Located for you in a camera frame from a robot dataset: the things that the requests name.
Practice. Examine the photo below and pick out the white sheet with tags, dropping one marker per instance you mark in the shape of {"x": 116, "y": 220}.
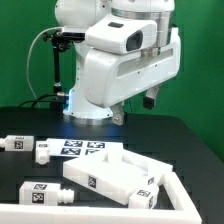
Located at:
{"x": 78, "y": 148}

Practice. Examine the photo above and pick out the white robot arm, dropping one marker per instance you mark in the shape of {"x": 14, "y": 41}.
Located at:
{"x": 85, "y": 14}

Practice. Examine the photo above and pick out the silver background camera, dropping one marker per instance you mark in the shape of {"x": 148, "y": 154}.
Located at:
{"x": 73, "y": 33}

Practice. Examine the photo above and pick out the black camera stand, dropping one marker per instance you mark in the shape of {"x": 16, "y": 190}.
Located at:
{"x": 59, "y": 45}

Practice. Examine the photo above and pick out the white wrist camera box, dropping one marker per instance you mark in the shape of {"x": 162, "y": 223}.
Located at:
{"x": 120, "y": 35}

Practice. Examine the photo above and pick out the white square table top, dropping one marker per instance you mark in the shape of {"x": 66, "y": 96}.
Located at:
{"x": 115, "y": 174}

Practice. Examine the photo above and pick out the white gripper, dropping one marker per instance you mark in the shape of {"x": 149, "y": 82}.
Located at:
{"x": 110, "y": 78}

